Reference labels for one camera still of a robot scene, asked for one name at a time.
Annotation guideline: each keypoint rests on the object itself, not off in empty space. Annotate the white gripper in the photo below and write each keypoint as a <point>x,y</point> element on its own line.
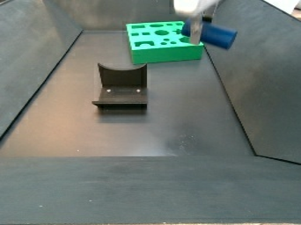
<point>191,8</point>

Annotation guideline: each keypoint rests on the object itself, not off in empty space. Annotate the blue oval cylinder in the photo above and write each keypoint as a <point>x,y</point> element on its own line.
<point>217,35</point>

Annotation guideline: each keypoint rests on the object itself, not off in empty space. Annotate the black curved fixture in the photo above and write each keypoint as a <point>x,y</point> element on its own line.
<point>123,86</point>

